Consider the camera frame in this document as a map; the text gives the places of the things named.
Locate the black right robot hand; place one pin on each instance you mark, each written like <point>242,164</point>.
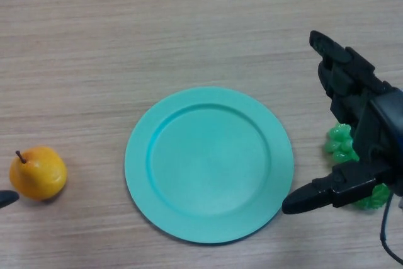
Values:
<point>354,184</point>

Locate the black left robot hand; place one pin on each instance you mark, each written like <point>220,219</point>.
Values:
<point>7,198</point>

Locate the yellow pear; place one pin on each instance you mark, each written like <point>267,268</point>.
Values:
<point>37,174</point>

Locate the teal round plate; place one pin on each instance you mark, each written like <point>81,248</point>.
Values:
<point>209,166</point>

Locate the green grape bunch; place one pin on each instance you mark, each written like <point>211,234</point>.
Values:
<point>339,138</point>

